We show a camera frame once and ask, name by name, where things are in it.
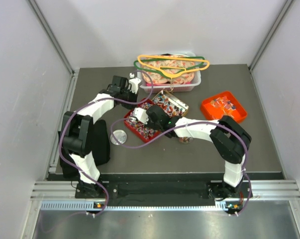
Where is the clear glass jar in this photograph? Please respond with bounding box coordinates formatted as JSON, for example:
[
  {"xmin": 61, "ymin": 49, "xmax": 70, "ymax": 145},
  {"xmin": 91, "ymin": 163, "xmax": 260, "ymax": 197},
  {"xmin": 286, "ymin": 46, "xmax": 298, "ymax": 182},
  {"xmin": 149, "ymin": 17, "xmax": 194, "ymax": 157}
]
[{"xmin": 179, "ymin": 137, "xmax": 193, "ymax": 144}]

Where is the gold candy tin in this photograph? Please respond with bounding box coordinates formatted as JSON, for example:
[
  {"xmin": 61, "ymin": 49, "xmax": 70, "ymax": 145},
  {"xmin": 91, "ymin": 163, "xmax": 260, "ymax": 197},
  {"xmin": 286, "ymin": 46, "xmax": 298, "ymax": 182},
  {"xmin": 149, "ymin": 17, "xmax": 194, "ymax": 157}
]
[{"xmin": 152, "ymin": 90, "xmax": 189, "ymax": 117}]

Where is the red candy tray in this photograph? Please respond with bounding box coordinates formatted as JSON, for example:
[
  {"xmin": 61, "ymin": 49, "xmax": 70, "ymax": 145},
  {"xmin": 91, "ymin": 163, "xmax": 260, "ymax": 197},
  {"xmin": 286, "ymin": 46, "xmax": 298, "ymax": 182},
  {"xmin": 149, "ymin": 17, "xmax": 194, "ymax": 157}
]
[{"xmin": 124, "ymin": 109, "xmax": 160, "ymax": 143}]

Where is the orange candy tray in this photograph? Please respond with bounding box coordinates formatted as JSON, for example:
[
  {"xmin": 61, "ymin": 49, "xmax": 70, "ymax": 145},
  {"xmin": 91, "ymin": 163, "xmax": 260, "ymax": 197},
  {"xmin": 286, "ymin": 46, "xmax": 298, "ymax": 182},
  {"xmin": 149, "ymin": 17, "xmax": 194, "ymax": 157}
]
[{"xmin": 200, "ymin": 91, "xmax": 248, "ymax": 123}]

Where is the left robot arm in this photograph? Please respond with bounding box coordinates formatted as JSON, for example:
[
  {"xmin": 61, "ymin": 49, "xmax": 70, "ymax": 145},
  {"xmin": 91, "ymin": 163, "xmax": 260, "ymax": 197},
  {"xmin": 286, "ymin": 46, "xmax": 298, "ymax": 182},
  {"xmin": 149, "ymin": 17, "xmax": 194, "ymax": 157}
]
[{"xmin": 58, "ymin": 76, "xmax": 141, "ymax": 198}]

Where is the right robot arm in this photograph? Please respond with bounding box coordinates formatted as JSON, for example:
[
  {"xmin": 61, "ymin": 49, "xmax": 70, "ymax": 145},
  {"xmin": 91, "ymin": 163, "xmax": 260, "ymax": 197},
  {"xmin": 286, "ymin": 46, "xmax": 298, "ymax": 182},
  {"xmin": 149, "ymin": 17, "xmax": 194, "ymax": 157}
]
[{"xmin": 134, "ymin": 105, "xmax": 252, "ymax": 198}]

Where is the silver jar lid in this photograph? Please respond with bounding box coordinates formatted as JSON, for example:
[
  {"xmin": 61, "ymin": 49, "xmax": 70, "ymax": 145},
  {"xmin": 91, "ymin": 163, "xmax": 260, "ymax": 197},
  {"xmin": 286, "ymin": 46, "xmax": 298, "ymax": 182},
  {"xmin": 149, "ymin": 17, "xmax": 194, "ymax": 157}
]
[{"xmin": 110, "ymin": 129, "xmax": 127, "ymax": 145}]

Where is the floral fabric item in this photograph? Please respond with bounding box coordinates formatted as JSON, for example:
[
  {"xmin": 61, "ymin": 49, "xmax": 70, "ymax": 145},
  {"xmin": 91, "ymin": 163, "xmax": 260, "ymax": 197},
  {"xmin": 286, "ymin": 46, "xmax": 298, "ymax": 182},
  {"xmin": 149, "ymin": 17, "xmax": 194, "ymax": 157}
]
[{"xmin": 140, "ymin": 57, "xmax": 196, "ymax": 85}]

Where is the yellow clothes hanger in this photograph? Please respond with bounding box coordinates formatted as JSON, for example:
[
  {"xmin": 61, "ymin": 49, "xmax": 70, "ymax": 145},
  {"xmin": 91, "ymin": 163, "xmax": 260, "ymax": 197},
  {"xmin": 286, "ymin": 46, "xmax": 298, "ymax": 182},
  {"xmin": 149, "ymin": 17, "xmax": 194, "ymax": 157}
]
[{"xmin": 137, "ymin": 54, "xmax": 210, "ymax": 81}]

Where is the white plastic basket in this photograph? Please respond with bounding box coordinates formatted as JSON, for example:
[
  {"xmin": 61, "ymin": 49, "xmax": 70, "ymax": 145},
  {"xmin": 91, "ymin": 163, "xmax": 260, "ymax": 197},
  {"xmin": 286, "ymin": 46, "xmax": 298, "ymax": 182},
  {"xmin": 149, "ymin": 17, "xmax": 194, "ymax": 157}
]
[{"xmin": 133, "ymin": 53, "xmax": 209, "ymax": 93}]

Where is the black cloth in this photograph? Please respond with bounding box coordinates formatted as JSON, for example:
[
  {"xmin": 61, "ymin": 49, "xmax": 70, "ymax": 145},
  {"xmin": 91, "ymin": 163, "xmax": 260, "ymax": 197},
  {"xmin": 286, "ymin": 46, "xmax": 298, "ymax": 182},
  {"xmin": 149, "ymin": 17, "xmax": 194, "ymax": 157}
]
[{"xmin": 59, "ymin": 119, "xmax": 110, "ymax": 179}]

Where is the green clothes hanger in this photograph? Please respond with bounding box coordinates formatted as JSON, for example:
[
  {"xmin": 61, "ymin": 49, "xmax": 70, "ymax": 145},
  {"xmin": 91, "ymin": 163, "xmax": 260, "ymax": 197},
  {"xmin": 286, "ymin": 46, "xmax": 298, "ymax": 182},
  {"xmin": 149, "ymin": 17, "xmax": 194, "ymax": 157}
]
[{"xmin": 133, "ymin": 56, "xmax": 205, "ymax": 75}]

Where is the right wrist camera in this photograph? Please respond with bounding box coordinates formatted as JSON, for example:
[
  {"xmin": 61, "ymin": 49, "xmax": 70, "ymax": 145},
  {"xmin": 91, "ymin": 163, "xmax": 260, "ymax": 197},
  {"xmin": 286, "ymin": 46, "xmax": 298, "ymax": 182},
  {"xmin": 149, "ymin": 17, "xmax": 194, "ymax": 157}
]
[{"xmin": 133, "ymin": 108, "xmax": 149, "ymax": 125}]

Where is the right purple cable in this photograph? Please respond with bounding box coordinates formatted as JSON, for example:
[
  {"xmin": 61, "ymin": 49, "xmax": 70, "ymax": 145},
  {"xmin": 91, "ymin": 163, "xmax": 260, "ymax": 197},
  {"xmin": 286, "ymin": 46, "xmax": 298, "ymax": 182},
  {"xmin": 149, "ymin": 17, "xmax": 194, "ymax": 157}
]
[{"xmin": 110, "ymin": 118, "xmax": 252, "ymax": 216}]

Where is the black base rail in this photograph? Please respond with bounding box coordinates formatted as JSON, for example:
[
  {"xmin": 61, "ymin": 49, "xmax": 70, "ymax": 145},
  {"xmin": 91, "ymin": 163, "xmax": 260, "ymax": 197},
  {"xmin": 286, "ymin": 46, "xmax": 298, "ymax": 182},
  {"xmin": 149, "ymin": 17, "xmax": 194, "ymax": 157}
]
[{"xmin": 75, "ymin": 173, "xmax": 240, "ymax": 207}]

